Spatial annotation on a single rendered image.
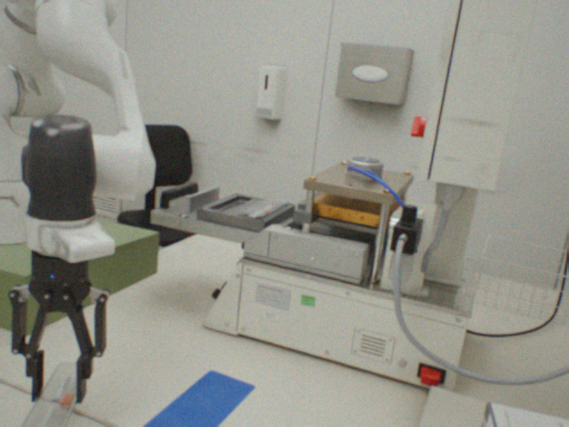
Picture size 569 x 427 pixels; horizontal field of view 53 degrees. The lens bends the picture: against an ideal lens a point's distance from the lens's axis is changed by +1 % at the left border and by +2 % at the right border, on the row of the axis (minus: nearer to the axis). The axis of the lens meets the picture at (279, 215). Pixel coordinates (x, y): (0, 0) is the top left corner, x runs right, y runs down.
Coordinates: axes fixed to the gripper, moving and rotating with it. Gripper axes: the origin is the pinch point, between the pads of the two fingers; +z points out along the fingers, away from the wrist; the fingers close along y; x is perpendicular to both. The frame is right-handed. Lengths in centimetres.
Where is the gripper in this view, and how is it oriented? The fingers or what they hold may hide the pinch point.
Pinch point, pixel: (60, 378)
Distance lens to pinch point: 93.5
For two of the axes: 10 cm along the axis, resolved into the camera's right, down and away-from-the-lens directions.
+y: -9.9, -0.7, -1.0
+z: -1.0, 9.6, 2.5
